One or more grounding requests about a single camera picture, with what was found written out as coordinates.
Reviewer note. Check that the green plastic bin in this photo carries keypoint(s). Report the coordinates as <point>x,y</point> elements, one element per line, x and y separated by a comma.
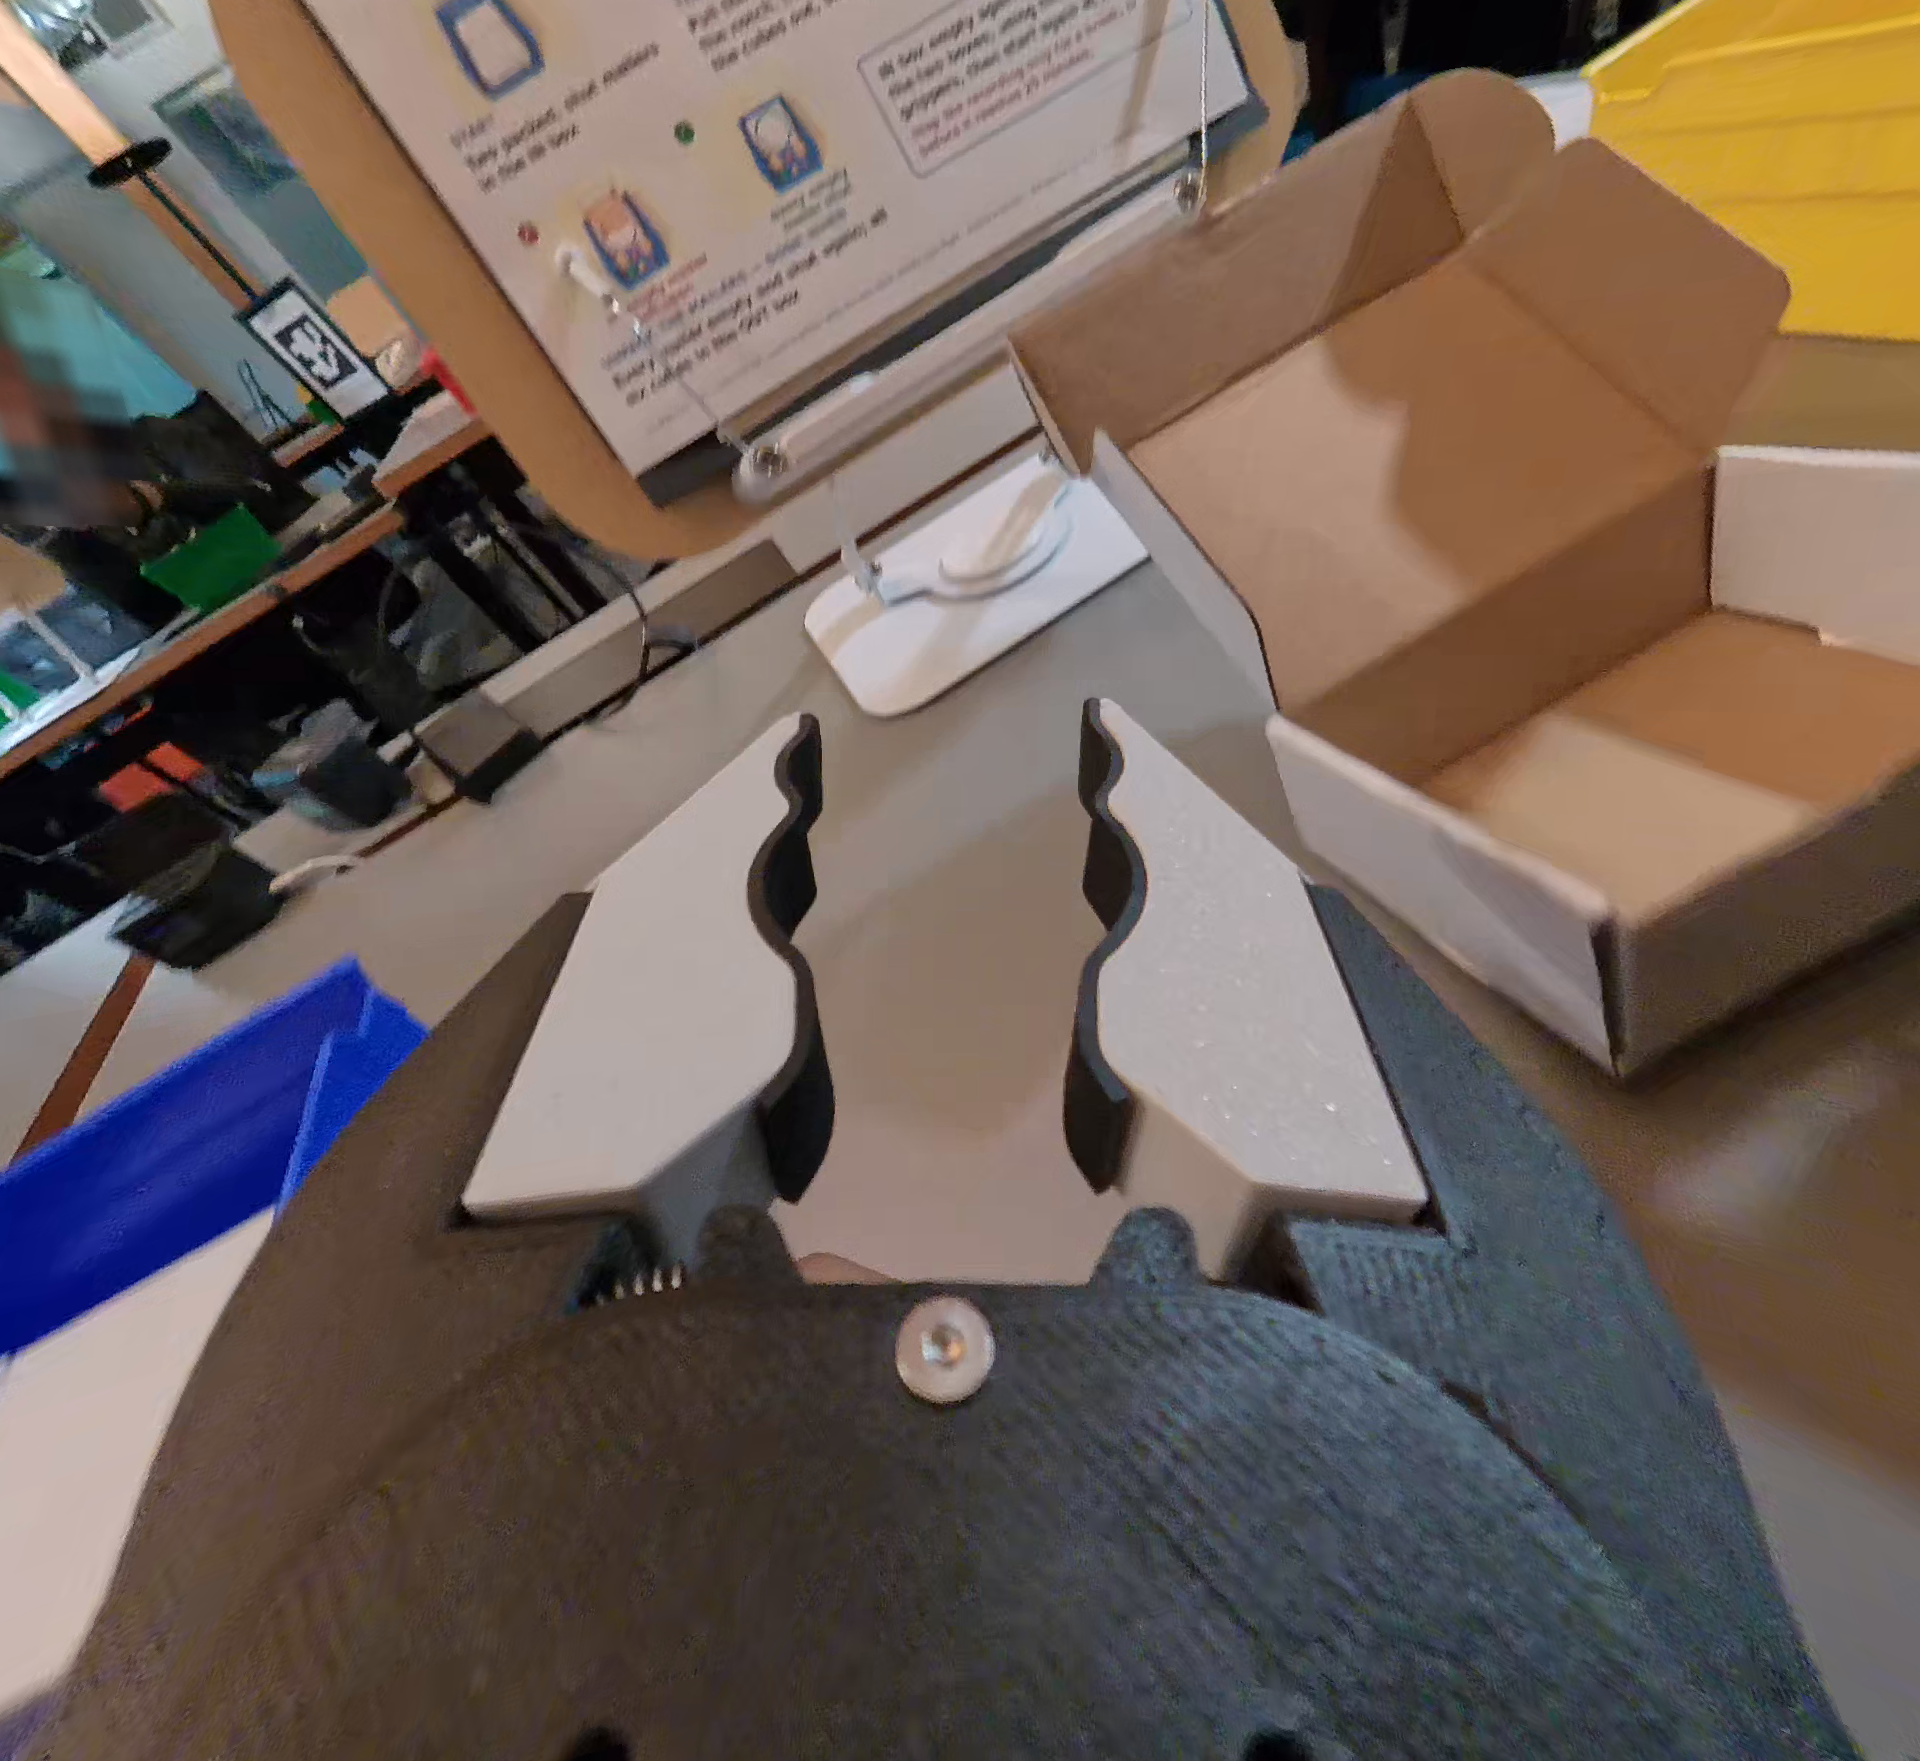
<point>211,552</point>

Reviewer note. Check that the grey desk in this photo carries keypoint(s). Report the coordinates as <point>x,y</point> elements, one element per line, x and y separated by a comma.
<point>1725,1192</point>

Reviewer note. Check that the white document stand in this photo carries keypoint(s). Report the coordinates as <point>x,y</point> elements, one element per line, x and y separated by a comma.
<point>975,621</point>

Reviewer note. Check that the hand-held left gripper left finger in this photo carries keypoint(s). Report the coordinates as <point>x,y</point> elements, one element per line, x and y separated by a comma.
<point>645,1042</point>

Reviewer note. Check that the blue plastic bin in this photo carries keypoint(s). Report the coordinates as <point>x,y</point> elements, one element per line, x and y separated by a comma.
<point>150,1161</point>

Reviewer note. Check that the wooden top work table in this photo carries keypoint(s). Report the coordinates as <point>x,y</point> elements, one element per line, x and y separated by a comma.
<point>301,561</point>

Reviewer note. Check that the printed instruction sheet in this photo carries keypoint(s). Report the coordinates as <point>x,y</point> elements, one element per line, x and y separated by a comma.
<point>751,67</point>

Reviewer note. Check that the white cardboard mailer box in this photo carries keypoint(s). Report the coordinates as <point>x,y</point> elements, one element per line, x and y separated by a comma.
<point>1501,561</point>

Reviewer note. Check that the marker sign on stand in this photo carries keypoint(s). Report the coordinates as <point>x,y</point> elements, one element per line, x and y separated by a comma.
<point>308,350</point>

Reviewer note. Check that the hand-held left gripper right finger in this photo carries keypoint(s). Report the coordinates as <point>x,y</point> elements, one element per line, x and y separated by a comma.
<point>1245,1042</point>

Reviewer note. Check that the yellow plastic bin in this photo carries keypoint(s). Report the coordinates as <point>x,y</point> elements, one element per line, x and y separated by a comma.
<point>1801,110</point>

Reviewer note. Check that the black round floor stand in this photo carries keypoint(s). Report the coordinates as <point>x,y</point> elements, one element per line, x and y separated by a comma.
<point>128,160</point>

